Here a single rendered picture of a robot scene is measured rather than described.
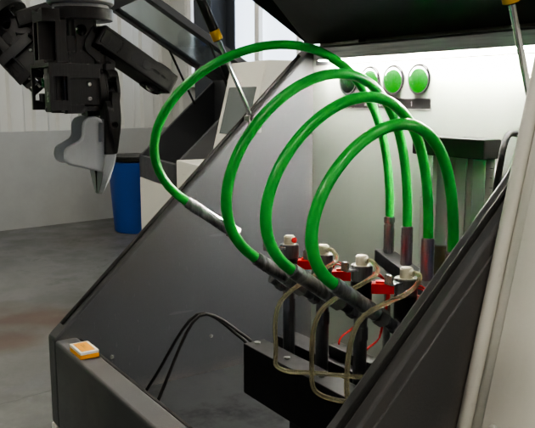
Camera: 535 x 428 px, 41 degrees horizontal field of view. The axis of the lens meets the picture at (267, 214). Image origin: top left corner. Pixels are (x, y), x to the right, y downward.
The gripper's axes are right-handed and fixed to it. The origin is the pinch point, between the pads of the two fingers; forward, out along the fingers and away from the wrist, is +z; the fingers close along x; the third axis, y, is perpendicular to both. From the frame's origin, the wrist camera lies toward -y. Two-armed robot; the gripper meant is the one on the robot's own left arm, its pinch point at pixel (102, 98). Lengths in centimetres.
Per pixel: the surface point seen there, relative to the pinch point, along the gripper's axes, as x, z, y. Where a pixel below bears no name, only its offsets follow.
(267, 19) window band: -578, -131, -162
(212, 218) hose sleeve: -2.9, 24.2, 0.3
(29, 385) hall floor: -237, 1, 122
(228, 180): 18.5, 24.1, -4.7
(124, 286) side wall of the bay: -19.8, 20.7, 20.0
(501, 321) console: 31, 56, -15
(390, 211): -8.8, 42.6, -21.0
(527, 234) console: 33, 51, -22
